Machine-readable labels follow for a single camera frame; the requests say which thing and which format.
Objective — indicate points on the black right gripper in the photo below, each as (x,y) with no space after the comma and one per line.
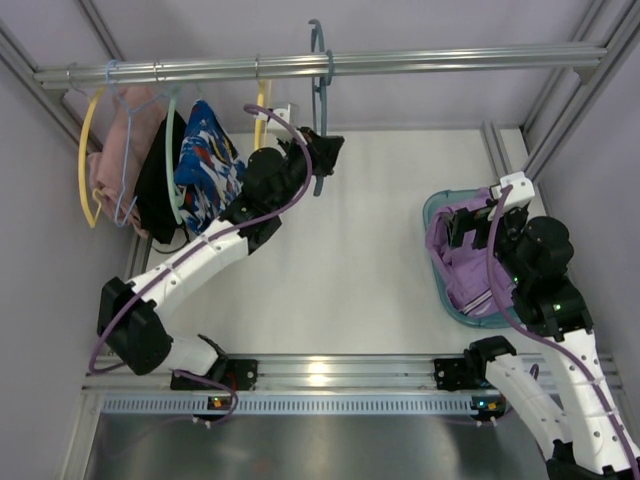
(476,226)

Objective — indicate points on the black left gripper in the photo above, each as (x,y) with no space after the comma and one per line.
(316,153)

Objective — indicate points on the purple trousers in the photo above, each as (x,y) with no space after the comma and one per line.
(460,273)

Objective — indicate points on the teal plastic hanger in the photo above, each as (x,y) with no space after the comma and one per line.
(319,87)

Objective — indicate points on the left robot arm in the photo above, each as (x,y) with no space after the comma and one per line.
(132,314)

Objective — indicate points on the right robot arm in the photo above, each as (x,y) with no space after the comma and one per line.
(579,432)

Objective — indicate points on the yellow plastic hanger right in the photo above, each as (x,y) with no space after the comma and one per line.
(260,126)

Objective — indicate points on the yellow plastic hanger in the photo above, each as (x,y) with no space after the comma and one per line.
(260,126)
(91,206)

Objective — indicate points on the mint green plastic hanger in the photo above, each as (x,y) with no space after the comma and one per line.
(175,200)

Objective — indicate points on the pink trousers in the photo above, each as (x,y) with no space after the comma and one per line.
(96,169)

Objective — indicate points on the yellow plastic hanger left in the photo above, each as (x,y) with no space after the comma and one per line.
(91,206)

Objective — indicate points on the blue red white shorts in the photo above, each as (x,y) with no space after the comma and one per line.
(209,169)

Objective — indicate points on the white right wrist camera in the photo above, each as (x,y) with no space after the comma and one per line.
(514,190)

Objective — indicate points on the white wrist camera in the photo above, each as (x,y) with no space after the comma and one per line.
(287,115)
(514,190)

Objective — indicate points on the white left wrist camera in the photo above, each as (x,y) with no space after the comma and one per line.
(287,115)

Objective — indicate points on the aluminium hanging rail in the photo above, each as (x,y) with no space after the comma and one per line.
(518,57)

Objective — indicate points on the black trousers with drawstring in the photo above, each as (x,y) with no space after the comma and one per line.
(152,199)

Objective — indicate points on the light blue wire hanger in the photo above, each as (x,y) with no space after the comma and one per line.
(139,110)

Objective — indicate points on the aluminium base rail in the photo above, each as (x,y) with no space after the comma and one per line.
(319,374)

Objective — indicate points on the aluminium frame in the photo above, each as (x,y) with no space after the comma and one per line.
(56,33)

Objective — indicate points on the slotted cable duct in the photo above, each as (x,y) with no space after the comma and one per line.
(272,404)

